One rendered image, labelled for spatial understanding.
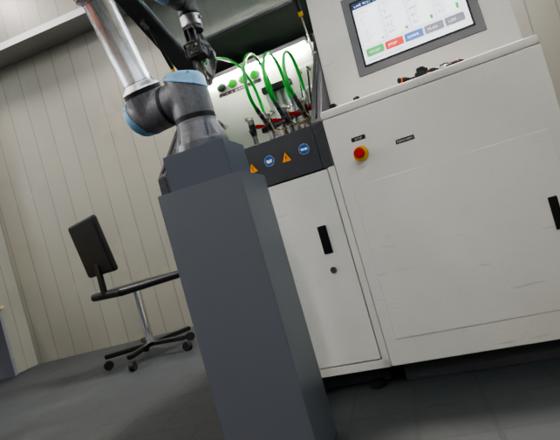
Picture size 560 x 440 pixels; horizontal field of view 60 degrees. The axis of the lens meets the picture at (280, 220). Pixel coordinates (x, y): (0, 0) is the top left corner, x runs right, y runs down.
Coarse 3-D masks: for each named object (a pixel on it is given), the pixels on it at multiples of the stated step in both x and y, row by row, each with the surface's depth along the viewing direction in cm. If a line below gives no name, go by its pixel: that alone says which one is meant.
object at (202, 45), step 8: (192, 24) 172; (200, 24) 174; (184, 32) 172; (192, 32) 174; (192, 40) 171; (200, 40) 170; (184, 48) 173; (192, 48) 172; (200, 48) 171; (208, 48) 176; (192, 56) 172; (200, 56) 174; (208, 56) 176
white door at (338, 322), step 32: (288, 192) 174; (320, 192) 170; (288, 224) 175; (320, 224) 171; (288, 256) 176; (320, 256) 172; (320, 288) 173; (352, 288) 169; (320, 320) 174; (352, 320) 170; (320, 352) 175; (352, 352) 171
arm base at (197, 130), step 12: (180, 120) 134; (192, 120) 132; (204, 120) 133; (216, 120) 136; (180, 132) 134; (192, 132) 131; (204, 132) 131; (216, 132) 133; (180, 144) 135; (192, 144) 130
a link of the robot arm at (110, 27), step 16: (80, 0) 131; (96, 0) 131; (112, 0) 134; (96, 16) 133; (112, 16) 133; (96, 32) 136; (112, 32) 134; (128, 32) 137; (112, 48) 135; (128, 48) 136; (112, 64) 139; (128, 64) 136; (144, 64) 140; (128, 80) 138; (144, 80) 138; (128, 96) 138; (144, 96) 137; (128, 112) 141; (144, 112) 138; (144, 128) 142; (160, 128) 142
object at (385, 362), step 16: (336, 176) 168; (336, 192) 168; (352, 240) 167; (352, 256) 170; (368, 288) 167; (368, 304) 167; (384, 352) 167; (336, 368) 173; (352, 368) 171; (368, 368) 169; (384, 368) 174; (336, 384) 181; (352, 384) 179; (384, 384) 169
